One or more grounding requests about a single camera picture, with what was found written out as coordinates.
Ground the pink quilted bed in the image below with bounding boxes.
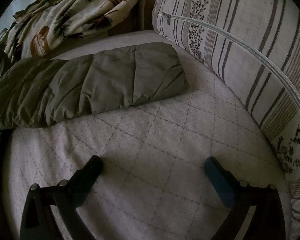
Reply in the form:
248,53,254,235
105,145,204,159
2,29,293,240

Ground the leaf print blanket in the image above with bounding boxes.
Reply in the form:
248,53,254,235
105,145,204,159
0,0,150,63

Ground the striped floral cushion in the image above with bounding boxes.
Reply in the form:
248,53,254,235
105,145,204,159
152,0,300,240

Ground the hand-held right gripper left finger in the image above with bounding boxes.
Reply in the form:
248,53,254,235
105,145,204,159
19,155,103,240

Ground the olive green quilted comforter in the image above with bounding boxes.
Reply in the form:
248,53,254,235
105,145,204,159
0,42,190,155

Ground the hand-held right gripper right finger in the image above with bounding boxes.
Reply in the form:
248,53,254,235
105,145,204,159
204,157,292,240

